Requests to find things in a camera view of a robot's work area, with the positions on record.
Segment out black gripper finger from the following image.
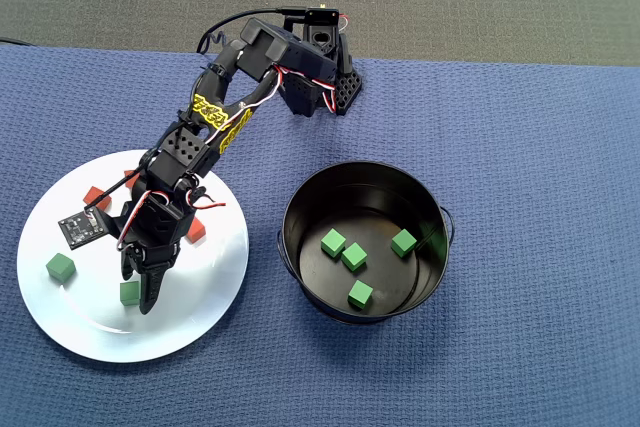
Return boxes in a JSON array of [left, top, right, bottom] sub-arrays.
[[138, 254, 176, 316], [120, 245, 144, 281]]

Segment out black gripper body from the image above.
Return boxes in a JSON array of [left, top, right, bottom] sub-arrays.
[[107, 196, 197, 276]]

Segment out green plastic cube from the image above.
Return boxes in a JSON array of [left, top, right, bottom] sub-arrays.
[[119, 280, 142, 307], [340, 241, 369, 272], [346, 279, 375, 311], [45, 252, 77, 283], [319, 227, 347, 257], [390, 228, 419, 258]]

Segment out white round plate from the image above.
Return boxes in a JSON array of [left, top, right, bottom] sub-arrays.
[[16, 149, 250, 364]]

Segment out black metal bucket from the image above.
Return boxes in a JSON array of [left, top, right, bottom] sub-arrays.
[[276, 160, 457, 326]]

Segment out blue woven table cloth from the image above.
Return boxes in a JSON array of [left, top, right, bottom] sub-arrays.
[[0, 41, 640, 427]]

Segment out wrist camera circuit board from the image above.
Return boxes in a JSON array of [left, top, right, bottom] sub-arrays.
[[58, 209, 109, 252]]

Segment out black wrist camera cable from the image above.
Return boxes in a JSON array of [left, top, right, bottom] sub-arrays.
[[84, 6, 309, 213]]

